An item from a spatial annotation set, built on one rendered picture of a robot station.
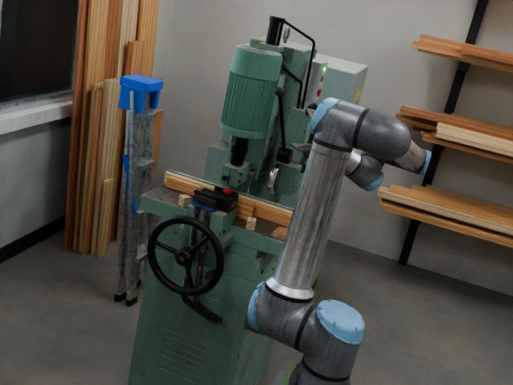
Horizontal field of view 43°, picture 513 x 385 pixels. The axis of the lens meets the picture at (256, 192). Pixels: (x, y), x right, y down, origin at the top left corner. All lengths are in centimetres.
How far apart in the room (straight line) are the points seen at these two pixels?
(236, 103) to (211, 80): 255
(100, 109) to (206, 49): 140
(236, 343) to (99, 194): 161
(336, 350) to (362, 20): 302
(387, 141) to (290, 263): 45
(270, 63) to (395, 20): 233
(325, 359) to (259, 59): 103
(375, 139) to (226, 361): 116
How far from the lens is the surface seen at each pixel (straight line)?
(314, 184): 182
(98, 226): 390
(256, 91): 229
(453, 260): 481
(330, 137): 179
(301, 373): 199
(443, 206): 423
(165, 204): 242
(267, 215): 243
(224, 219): 224
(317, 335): 189
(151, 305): 259
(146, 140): 334
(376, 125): 177
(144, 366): 274
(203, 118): 492
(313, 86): 258
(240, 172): 239
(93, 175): 378
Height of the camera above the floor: 178
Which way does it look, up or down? 19 degrees down
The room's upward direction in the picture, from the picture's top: 12 degrees clockwise
